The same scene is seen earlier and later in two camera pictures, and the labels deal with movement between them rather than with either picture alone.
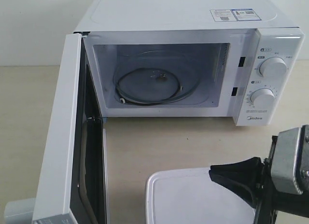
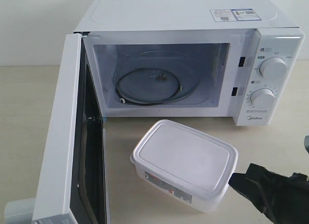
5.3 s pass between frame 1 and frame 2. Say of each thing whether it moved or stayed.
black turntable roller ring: stayed
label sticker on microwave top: stayed
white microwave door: stayed
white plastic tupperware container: moved
